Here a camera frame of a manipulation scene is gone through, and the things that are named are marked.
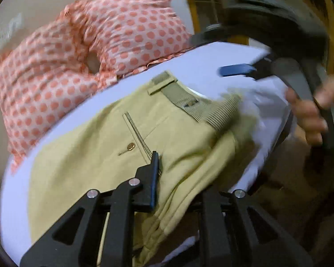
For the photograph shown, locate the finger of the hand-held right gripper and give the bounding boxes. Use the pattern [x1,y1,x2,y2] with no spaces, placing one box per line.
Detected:
[189,23,229,48]
[219,56,279,81]

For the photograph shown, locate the person's right hand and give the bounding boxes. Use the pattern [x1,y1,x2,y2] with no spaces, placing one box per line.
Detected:
[285,75,334,146]

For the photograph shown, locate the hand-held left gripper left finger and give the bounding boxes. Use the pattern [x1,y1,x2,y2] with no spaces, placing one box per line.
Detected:
[20,151,160,267]

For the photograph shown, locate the orange polka dot garment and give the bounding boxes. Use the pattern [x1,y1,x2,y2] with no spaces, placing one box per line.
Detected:
[0,0,192,174]

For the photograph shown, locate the khaki pants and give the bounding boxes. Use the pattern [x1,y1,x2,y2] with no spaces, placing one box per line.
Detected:
[28,71,260,267]

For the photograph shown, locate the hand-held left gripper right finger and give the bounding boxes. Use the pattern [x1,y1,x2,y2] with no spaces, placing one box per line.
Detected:
[200,185,314,267]

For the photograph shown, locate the white bed sheet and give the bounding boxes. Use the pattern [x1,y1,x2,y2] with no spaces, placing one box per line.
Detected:
[0,41,299,267]

